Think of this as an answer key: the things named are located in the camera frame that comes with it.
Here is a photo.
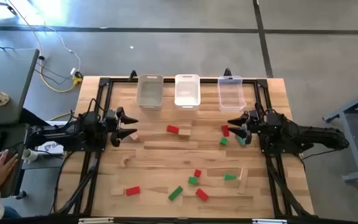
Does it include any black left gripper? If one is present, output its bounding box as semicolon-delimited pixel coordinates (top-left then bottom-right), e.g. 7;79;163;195
106;106;139;147

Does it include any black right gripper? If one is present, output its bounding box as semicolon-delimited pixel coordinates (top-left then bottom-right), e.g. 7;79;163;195
227;109;262;146

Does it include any long wooden plank block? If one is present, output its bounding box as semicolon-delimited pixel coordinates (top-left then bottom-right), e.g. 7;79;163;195
237;167;249;195

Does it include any long green block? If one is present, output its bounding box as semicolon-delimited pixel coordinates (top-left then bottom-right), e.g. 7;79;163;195
168;185;184;202

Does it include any clear plastic bin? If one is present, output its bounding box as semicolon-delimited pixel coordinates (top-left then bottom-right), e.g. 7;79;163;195
218;75;247;113

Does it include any grey plastic bin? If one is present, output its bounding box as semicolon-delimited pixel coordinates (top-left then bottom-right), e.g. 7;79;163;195
135;73;164;111

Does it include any white plastic bin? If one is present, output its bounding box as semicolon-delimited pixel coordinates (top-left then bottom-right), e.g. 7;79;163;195
174;73;201;111

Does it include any white printed paper sheet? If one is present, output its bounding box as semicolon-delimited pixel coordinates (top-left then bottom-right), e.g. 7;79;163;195
34;120;74;156

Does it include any black desk leg bar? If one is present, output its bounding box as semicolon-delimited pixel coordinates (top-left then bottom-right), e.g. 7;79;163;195
22;107;52;127

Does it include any white cup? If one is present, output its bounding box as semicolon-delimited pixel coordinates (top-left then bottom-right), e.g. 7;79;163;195
21;148;39;164

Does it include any dark grey keyboard desk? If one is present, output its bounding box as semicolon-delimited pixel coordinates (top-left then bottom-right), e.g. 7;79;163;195
0;123;30;200

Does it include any grey side desk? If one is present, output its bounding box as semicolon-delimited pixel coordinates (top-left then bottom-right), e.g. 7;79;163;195
0;48;40;126

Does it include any person's leg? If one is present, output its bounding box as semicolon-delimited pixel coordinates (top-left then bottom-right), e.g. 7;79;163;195
2;205;21;220

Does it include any black aluminium table frame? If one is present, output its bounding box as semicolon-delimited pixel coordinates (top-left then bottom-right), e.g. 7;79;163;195
50;76;316;218

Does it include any yellow floor cable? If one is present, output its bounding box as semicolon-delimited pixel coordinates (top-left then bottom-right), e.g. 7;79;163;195
7;0;83;93

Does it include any black power cable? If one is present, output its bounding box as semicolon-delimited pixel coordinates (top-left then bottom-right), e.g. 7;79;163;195
50;151;74;215

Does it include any white floor cable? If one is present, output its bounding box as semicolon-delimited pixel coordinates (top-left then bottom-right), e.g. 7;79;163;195
42;24;82;75

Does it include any silver metal bracket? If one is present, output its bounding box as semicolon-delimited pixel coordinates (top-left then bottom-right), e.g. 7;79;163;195
78;217;114;224
252;218;288;224

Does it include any grey metal table frame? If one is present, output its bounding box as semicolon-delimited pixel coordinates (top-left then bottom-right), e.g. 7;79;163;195
323;88;358;183

